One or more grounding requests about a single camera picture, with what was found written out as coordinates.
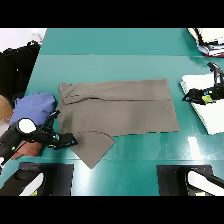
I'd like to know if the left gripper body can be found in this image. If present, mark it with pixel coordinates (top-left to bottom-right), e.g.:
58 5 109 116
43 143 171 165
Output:
49 132 79 151

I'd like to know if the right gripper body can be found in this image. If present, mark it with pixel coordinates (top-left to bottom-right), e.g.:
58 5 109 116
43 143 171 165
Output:
187 86 218 105

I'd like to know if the taupe T-shirt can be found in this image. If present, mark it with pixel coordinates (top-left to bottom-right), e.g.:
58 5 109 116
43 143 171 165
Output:
56 78 181 170

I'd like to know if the orange garment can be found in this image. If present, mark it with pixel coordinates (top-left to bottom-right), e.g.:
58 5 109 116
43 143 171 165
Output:
11 141 45 161

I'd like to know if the blue garment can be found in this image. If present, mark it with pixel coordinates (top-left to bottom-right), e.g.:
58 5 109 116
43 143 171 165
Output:
8 92 58 127

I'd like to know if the heap of clothes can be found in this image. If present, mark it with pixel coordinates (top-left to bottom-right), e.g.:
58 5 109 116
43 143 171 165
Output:
187 28 224 59

